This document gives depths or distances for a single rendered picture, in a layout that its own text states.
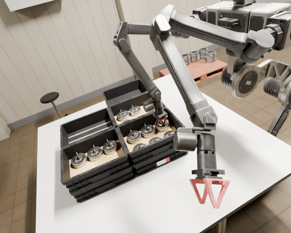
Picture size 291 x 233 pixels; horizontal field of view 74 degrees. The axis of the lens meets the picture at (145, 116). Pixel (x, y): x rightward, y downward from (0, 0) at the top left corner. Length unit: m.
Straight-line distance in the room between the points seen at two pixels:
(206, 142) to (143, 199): 0.72
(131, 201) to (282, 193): 1.39
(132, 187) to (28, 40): 2.87
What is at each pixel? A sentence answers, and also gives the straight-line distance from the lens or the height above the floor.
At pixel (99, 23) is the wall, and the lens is 3.64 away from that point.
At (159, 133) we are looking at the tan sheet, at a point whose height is 0.83.
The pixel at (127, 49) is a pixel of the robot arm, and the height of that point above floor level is 1.45.
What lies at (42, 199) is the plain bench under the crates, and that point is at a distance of 1.56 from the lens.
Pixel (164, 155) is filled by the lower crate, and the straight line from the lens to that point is 1.30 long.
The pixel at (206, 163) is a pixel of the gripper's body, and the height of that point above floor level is 1.28.
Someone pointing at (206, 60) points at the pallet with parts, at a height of 0.18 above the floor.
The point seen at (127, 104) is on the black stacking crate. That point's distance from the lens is 1.65.
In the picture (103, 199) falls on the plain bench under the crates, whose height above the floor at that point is 0.70.
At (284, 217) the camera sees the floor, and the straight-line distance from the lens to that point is 2.06.
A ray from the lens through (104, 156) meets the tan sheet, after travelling 1.35.
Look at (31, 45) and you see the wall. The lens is 3.61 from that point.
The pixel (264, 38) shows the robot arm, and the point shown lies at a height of 1.48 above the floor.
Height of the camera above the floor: 1.76
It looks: 37 degrees down
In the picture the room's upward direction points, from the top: 14 degrees counter-clockwise
